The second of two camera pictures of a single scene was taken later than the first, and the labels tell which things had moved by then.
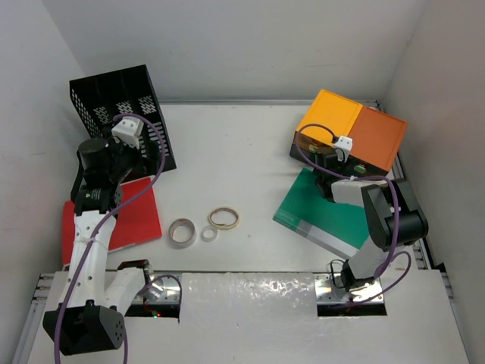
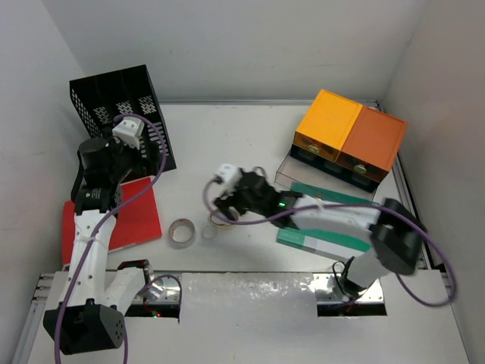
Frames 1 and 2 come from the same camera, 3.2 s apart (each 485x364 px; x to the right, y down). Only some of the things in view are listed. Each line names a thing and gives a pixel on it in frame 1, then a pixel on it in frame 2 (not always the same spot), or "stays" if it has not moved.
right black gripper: (342, 165) to (228, 201)
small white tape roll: (209, 233) stays
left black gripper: (142, 165) stays
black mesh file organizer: (104, 98) stays
